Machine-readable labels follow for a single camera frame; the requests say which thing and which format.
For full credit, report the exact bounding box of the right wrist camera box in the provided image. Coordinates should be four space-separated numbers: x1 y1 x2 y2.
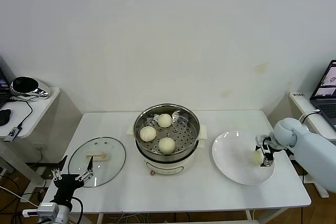
255 134 271 146

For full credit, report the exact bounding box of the grey laptop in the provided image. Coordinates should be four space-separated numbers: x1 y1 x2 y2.
309 60 336 132

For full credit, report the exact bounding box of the white electric cooker base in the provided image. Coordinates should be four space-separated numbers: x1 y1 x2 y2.
127 125 208 177

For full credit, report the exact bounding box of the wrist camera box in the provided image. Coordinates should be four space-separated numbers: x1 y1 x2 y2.
22 202 60 219
255 134 271 146

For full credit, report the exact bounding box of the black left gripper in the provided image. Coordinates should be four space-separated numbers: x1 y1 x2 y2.
50 155 95 204

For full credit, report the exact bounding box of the black computer mouse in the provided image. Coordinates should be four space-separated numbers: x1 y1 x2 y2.
0 108 13 126

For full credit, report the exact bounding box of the white charger cable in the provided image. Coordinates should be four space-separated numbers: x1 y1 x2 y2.
298 110 321 125

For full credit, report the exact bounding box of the glass lid with cream handle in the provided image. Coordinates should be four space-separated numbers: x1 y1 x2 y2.
68 136 127 188

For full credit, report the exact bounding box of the steel perforated steamer basket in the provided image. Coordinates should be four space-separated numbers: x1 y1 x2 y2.
133 103 201 162

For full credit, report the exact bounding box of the grey usb hub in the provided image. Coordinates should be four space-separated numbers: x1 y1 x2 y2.
3 125 23 143

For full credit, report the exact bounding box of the white floor cable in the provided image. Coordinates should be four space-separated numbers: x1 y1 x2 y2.
0 186 43 209

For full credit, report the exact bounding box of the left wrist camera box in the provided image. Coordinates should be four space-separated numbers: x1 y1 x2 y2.
22 202 60 219

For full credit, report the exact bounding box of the white side desk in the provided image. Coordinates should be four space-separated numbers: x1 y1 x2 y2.
267 91 336 200
0 86 82 204

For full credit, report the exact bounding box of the black desk cable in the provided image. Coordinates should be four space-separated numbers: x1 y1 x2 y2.
7 95 34 130

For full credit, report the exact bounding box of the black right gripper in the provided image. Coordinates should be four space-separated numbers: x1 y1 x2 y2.
255 139 276 168

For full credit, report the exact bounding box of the white steamed baozi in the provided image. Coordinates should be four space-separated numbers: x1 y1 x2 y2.
139 126 158 142
157 113 173 129
251 152 263 166
158 137 176 154

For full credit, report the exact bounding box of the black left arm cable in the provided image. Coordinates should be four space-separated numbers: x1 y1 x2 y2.
71 196 84 224

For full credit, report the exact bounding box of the chrome and black device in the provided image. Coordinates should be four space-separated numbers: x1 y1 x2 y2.
9 76 52 101

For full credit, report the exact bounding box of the white round plate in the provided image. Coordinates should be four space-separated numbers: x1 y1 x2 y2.
212 130 276 186

